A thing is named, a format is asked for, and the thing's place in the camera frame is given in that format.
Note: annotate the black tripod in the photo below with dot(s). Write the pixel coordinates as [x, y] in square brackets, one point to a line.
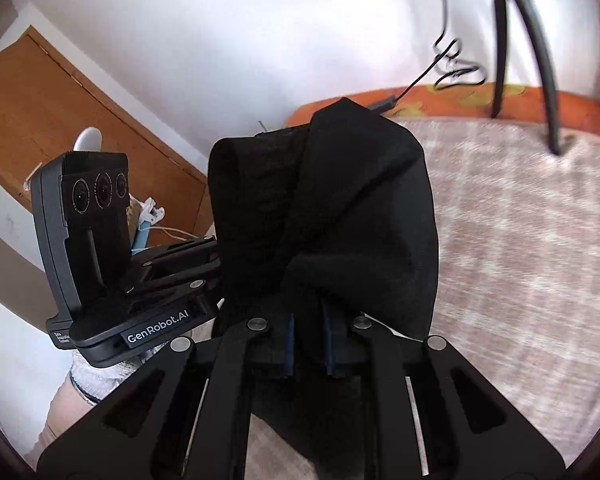
[500, 60]

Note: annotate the white clip lamp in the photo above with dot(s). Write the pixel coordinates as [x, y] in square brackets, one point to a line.
[87, 140]

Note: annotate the black pants with yellow stripes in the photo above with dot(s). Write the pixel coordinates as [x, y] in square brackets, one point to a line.
[355, 185]

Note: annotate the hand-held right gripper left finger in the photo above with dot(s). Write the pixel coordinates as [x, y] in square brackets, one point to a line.
[288, 345]

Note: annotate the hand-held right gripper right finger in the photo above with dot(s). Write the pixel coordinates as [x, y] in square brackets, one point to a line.
[329, 345]

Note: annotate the person's left forearm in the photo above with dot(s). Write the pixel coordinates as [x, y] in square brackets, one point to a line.
[75, 410]

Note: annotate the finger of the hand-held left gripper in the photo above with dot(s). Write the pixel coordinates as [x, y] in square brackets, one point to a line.
[190, 254]
[196, 285]

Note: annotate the wooden door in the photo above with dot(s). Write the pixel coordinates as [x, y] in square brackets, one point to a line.
[55, 110]

